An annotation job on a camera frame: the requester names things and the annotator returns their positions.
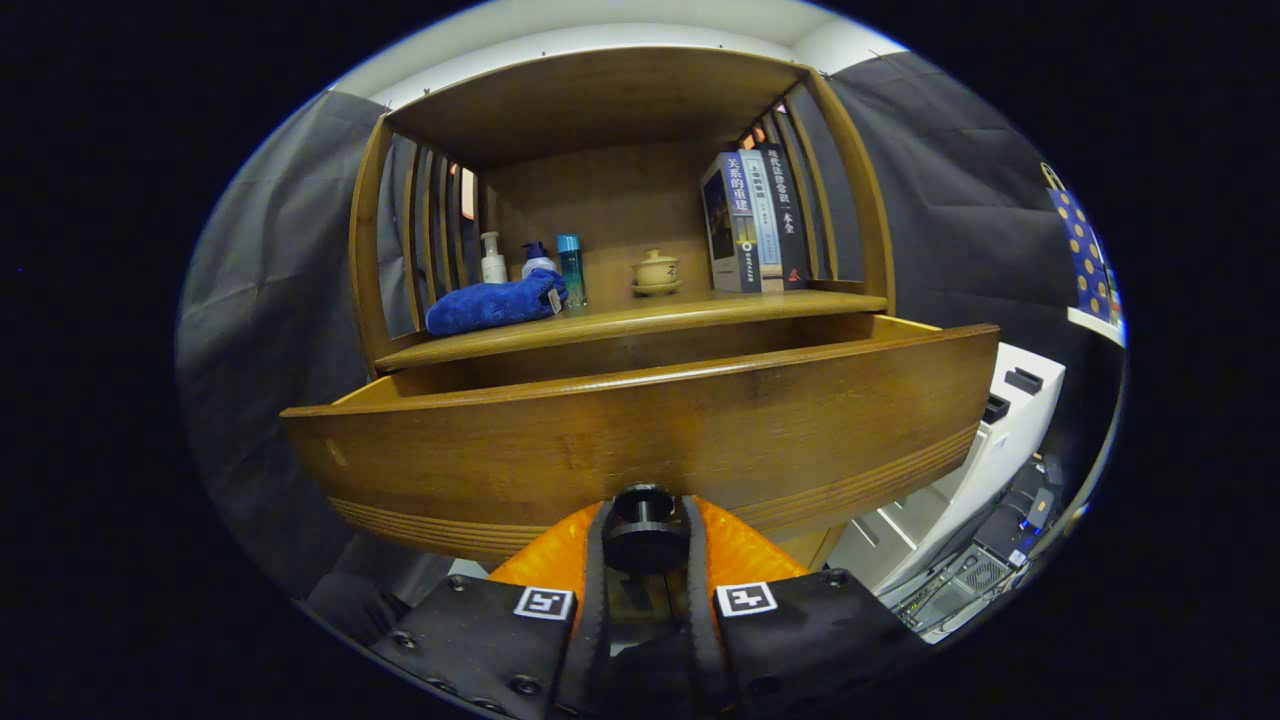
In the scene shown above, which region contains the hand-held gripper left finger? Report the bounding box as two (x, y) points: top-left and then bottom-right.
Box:
(370, 500), (606, 720)

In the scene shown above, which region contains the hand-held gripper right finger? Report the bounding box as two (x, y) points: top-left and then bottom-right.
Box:
(685, 497), (931, 716)

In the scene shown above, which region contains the wooden drawer with black knob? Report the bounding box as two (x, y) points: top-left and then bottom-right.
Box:
(282, 313), (1001, 576)

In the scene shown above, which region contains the wooden countertop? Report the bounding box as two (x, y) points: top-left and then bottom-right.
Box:
(375, 290), (889, 373)

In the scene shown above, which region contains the wooden cabinet with slatted sides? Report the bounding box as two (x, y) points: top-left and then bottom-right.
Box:
(348, 45), (898, 576)

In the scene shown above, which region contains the grey computer case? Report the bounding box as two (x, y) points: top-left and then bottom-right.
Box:
(895, 545), (1019, 633)

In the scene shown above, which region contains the blue folded towel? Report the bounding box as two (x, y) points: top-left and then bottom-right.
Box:
(425, 268), (568, 338)

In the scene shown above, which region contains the teal clear bottle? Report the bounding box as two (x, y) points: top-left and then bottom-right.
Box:
(556, 234), (588, 311)

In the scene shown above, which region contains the yellow lidded tea cup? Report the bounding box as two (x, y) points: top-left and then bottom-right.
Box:
(631, 249), (683, 297)

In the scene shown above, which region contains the book with blue spine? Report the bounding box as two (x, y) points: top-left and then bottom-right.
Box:
(701, 152), (763, 294)

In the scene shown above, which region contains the black backdrop cloth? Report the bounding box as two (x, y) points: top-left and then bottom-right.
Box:
(178, 50), (1101, 601)

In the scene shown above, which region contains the white shelf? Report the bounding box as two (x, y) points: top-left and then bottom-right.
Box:
(1066, 306), (1126, 347)

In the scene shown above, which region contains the blue gold-dotted gift bag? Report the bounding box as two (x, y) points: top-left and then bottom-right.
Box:
(1040, 162), (1113, 323)

